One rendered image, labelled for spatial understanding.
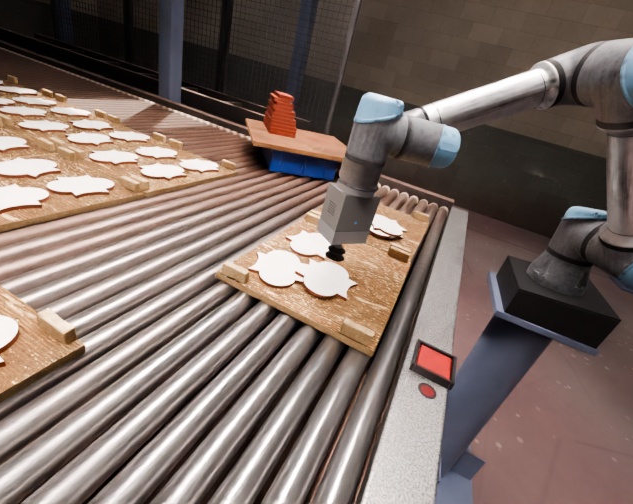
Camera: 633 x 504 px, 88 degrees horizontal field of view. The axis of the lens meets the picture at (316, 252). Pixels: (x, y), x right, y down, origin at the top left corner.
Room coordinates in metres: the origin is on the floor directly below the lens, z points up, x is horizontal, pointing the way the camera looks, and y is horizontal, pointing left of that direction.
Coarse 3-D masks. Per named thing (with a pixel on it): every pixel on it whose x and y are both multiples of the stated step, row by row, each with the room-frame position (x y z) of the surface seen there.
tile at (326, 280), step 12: (312, 264) 0.65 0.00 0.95; (324, 264) 0.67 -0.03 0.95; (336, 264) 0.69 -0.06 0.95; (300, 276) 0.60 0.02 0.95; (312, 276) 0.60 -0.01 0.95; (324, 276) 0.62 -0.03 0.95; (336, 276) 0.63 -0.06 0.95; (348, 276) 0.65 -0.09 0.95; (312, 288) 0.56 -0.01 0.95; (324, 288) 0.57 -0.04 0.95; (336, 288) 0.59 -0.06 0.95; (348, 288) 0.60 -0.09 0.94
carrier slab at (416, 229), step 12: (384, 216) 1.15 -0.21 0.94; (396, 216) 1.19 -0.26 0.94; (408, 216) 1.23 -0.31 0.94; (408, 228) 1.10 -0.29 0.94; (420, 228) 1.13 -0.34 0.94; (372, 240) 0.91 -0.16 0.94; (384, 240) 0.93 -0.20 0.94; (396, 240) 0.96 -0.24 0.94; (408, 240) 0.99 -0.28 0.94; (420, 240) 1.02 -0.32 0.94
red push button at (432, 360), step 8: (424, 352) 0.48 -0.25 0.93; (432, 352) 0.49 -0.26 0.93; (424, 360) 0.46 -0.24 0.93; (432, 360) 0.47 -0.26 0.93; (440, 360) 0.47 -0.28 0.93; (448, 360) 0.48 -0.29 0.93; (432, 368) 0.45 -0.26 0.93; (440, 368) 0.45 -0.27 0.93; (448, 368) 0.46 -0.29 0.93; (448, 376) 0.44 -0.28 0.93
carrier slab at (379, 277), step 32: (256, 256) 0.64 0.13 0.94; (352, 256) 0.77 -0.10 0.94; (384, 256) 0.82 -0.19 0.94; (256, 288) 0.53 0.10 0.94; (288, 288) 0.56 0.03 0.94; (352, 288) 0.62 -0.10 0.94; (384, 288) 0.66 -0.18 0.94; (320, 320) 0.48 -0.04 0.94; (352, 320) 0.51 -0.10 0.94; (384, 320) 0.54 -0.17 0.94
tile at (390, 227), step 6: (378, 216) 1.06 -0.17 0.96; (372, 222) 0.99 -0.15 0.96; (378, 222) 1.01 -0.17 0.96; (384, 222) 1.02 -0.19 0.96; (390, 222) 1.04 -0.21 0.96; (396, 222) 1.05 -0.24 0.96; (378, 228) 0.96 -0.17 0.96; (384, 228) 0.97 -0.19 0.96; (390, 228) 0.98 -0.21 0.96; (396, 228) 1.00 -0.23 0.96; (402, 228) 1.01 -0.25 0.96; (390, 234) 0.94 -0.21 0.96; (396, 234) 0.95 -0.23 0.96
